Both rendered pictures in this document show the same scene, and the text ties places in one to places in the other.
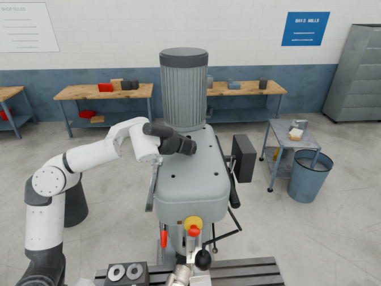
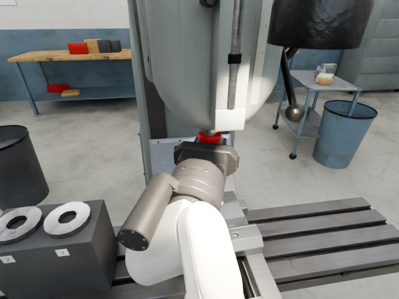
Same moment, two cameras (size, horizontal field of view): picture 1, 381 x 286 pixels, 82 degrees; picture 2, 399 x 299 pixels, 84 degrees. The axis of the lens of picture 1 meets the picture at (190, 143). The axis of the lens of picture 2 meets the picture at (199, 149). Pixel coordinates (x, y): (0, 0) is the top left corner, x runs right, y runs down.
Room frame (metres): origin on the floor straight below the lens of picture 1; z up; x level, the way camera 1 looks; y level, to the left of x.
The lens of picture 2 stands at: (0.31, 0.06, 1.48)
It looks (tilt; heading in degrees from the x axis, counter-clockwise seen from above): 32 degrees down; 356
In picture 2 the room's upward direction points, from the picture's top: straight up
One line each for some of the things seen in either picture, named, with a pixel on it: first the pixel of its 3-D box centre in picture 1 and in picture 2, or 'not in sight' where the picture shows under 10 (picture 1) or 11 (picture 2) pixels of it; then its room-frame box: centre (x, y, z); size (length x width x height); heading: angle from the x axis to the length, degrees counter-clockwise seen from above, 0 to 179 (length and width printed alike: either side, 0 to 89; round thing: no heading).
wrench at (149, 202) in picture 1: (153, 180); not in sight; (0.53, 0.12, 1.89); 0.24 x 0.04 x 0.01; 1
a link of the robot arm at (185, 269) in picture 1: (183, 266); (200, 174); (0.61, 0.03, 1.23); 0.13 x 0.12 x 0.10; 74
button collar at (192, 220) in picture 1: (193, 223); not in sight; (0.46, -0.01, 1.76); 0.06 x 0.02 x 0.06; 94
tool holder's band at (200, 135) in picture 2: not in sight; (209, 135); (0.69, 0.01, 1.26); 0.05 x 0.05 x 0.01
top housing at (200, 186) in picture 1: (188, 165); not in sight; (0.71, 0.01, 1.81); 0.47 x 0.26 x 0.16; 4
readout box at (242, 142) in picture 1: (242, 158); not in sight; (1.02, -0.30, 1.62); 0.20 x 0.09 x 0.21; 4
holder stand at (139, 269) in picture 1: (128, 280); (58, 248); (0.65, 0.36, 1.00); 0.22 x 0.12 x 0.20; 94
